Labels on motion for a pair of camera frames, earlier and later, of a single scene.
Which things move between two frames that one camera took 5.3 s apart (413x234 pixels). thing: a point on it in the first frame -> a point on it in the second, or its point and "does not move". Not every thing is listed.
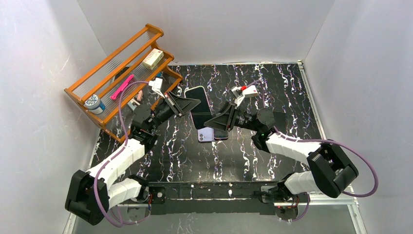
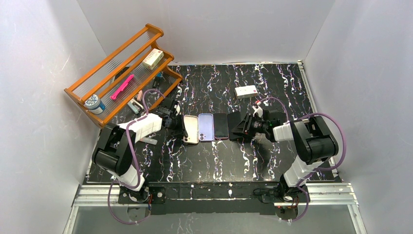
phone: (203, 111) -> (191, 125)
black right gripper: (231, 114) -> (249, 122)
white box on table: (250, 91) does not move
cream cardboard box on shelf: (152, 59) does not move
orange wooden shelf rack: (118, 94) does not move
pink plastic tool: (122, 87) does not move
